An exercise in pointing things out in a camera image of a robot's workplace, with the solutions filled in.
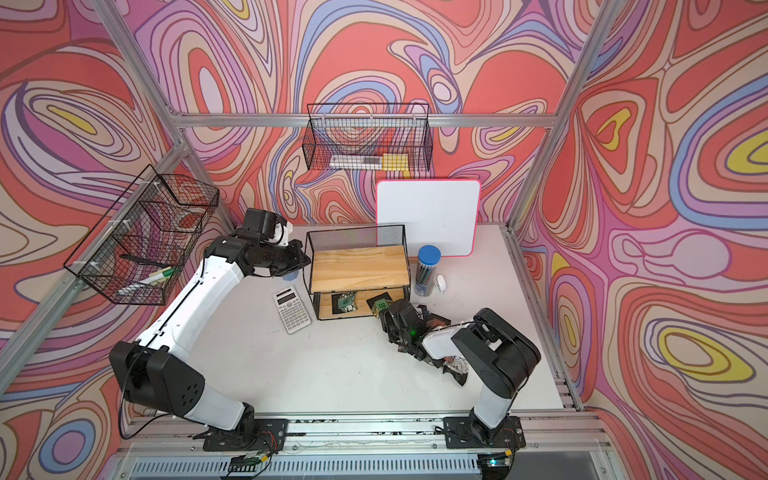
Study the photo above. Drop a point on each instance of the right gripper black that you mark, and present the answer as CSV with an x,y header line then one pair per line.
x,y
385,319

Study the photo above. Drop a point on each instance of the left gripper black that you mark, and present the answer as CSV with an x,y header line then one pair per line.
x,y
298,258

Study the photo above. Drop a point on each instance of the green tea bag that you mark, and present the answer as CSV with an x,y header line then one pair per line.
x,y
344,302
379,303

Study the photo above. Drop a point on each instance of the white floral black tea bag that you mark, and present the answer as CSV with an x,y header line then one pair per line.
x,y
457,367

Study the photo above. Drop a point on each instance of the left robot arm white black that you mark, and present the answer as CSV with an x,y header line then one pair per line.
x,y
153,371

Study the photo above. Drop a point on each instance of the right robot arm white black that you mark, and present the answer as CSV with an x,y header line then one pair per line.
x,y
499,354

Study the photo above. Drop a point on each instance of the white scientific calculator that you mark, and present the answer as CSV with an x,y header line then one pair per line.
x,y
291,310

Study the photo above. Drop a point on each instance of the blue-lidded pencil tube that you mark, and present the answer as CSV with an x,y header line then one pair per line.
x,y
429,257

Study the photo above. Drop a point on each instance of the white strip box in basket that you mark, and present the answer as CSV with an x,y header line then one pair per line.
x,y
355,162

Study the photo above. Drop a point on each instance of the green white marker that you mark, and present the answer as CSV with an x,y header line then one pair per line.
x,y
156,278

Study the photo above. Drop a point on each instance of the yellow box in basket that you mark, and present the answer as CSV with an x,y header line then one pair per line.
x,y
395,162

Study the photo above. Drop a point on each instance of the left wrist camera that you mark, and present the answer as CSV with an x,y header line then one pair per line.
x,y
265,227

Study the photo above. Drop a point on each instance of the black wire wooden two-tier shelf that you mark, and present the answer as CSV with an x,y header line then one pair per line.
x,y
368,260

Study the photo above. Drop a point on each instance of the white board pink frame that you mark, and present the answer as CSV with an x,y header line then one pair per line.
x,y
438,212

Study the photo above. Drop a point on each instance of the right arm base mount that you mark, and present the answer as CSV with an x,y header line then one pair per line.
x,y
467,432

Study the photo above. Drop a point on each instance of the black wire basket left wall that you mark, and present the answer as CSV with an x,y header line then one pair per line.
x,y
153,224

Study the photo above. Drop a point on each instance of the black wire basket wall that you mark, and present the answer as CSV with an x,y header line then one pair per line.
x,y
368,128
153,224

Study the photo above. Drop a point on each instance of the black wire basket back wall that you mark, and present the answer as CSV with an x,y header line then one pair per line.
x,y
368,128

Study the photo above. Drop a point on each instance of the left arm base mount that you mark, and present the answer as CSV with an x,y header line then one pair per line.
x,y
251,435

